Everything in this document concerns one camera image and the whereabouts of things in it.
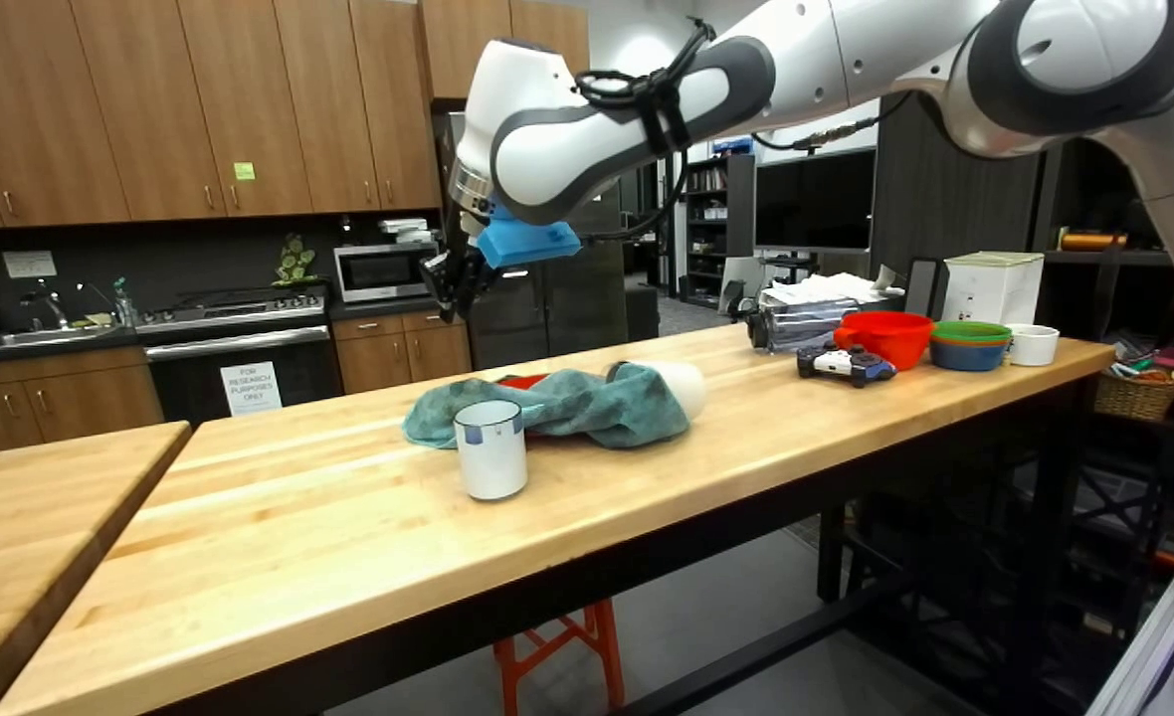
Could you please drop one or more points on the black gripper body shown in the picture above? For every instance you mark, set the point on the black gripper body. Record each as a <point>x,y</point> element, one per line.
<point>466,271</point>

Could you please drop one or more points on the blue green towel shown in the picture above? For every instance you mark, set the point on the blue green towel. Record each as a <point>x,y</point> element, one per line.
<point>588,403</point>

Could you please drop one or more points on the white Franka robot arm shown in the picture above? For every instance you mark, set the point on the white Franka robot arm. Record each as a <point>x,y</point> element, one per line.
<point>588,146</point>

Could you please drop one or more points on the red plate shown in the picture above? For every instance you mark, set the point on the red plate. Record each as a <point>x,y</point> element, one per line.
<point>522,382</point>

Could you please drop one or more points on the silver microwave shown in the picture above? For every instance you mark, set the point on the silver microwave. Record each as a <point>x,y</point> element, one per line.
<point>389,271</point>

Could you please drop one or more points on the small brown base cabinet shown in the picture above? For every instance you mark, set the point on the small brown base cabinet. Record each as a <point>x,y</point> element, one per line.
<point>399,349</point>

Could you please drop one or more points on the stainless steel refrigerator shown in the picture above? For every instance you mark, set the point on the stainless steel refrigerator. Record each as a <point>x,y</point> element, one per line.
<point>572,312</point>

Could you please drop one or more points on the small green plant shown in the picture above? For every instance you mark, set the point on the small green plant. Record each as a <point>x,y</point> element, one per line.
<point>295,265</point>

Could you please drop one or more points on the white can blue rim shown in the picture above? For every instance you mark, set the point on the white can blue rim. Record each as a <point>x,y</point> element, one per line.
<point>490,458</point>

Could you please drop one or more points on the white paper sign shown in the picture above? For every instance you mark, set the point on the white paper sign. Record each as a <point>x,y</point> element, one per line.
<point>251,390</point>

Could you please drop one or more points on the black oven with stove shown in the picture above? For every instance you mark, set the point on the black oven with stove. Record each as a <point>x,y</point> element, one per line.
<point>234,361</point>

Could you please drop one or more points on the green sticky note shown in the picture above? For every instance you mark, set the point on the green sticky note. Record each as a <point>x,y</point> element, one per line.
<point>242,174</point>

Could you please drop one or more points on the white cup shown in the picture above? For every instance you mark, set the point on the white cup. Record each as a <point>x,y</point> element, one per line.
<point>685,389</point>

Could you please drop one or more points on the white printed paper pile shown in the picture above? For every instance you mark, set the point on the white printed paper pile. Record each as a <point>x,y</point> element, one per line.
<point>827,287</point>

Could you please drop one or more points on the black monitor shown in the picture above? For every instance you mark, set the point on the black monitor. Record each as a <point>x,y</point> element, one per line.
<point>816,200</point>

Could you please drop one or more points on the wooden stool red legs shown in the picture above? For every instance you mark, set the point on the wooden stool red legs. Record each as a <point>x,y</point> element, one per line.
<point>604,649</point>

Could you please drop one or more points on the wide brown base cabinet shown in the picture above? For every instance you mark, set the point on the wide brown base cabinet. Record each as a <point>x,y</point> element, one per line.
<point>42,403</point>

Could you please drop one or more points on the red bowl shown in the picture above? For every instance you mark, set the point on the red bowl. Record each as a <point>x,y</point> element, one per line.
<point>884,341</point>

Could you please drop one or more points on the black speaker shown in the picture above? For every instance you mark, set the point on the black speaker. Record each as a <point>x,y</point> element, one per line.
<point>920,283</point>

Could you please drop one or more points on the green bowl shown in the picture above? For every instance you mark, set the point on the green bowl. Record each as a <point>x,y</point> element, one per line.
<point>974,332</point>

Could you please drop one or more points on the blue bowl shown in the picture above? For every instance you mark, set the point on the blue bowl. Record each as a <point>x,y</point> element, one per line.
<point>970,356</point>

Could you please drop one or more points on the white cardboard box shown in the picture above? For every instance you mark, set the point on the white cardboard box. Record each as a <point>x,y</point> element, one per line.
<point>994,283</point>

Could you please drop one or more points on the small white bowl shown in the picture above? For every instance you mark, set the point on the small white bowl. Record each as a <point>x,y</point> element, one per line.
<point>1033,345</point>

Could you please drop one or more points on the black shelf unit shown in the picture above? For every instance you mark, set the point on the black shelf unit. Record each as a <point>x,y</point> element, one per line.
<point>1130,265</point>

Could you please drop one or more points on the wicker basket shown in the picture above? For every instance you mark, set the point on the wicker basket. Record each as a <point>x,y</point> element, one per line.
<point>1141,390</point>

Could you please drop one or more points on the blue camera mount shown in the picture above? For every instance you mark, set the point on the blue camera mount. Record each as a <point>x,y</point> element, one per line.
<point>530,244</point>

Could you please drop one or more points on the short brown wall cabinets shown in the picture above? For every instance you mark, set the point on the short brown wall cabinets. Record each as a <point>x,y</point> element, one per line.
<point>452,35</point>

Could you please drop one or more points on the long brown wall cabinets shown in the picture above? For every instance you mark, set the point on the long brown wall cabinets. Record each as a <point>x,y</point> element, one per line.
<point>149,106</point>

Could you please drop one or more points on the white wall plate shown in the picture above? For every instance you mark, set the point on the white wall plate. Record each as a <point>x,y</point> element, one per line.
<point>30,268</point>

